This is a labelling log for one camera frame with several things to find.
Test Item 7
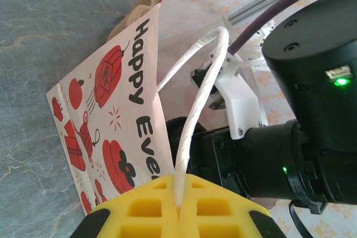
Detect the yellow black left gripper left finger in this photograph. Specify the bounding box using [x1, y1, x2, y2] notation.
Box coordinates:
[69, 173, 181, 238]

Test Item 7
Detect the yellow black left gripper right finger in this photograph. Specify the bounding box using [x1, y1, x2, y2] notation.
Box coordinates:
[178, 173, 282, 238]

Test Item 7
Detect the white red printed paper bag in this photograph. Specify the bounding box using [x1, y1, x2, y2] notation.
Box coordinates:
[46, 0, 268, 216]

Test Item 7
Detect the brown pulp cup carrier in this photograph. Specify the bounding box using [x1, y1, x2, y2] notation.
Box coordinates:
[107, 0, 184, 42]

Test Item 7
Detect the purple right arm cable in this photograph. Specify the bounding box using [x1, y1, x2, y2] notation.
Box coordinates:
[227, 0, 349, 55]

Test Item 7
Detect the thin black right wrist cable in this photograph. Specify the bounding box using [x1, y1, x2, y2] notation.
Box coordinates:
[288, 201, 316, 238]

